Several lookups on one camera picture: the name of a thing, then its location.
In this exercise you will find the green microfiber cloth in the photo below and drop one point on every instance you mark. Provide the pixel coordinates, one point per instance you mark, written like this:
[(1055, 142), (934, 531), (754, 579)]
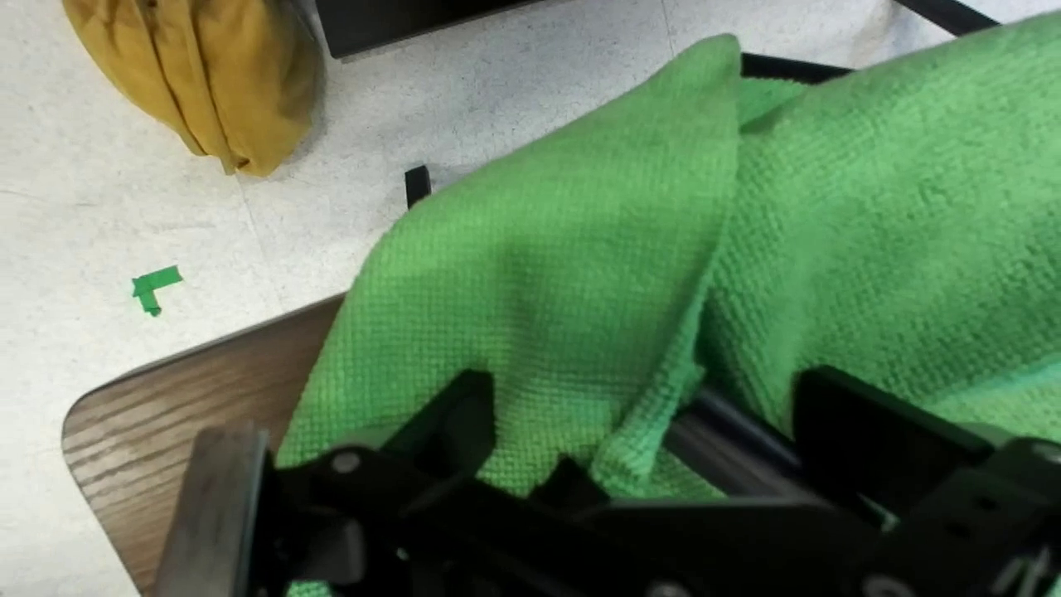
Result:
[(551, 276)]

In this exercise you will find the black marker pen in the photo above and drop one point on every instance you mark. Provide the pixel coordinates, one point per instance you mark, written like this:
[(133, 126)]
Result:
[(724, 444)]

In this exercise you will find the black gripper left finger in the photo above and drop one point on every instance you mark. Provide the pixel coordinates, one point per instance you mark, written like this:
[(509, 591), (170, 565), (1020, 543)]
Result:
[(365, 520)]

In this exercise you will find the dark flat floor base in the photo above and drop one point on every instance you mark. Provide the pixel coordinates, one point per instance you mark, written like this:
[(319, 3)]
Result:
[(418, 20)]

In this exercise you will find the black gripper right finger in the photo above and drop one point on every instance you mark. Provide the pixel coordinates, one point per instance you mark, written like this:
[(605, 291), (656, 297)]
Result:
[(950, 500)]

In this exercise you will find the yellow cloth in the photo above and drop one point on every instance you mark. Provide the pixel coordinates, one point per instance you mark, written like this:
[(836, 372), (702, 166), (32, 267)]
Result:
[(211, 77)]

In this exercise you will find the green floor tape mark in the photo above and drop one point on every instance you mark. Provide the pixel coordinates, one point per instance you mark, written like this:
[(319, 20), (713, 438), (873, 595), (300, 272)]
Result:
[(155, 291)]

